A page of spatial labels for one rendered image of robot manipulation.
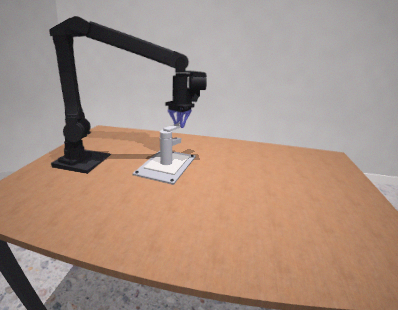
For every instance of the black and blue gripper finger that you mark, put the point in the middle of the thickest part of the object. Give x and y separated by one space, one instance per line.
173 117
180 115

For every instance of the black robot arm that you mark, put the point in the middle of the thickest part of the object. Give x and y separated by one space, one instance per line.
77 126

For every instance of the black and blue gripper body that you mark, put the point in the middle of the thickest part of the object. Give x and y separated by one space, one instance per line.
179 102

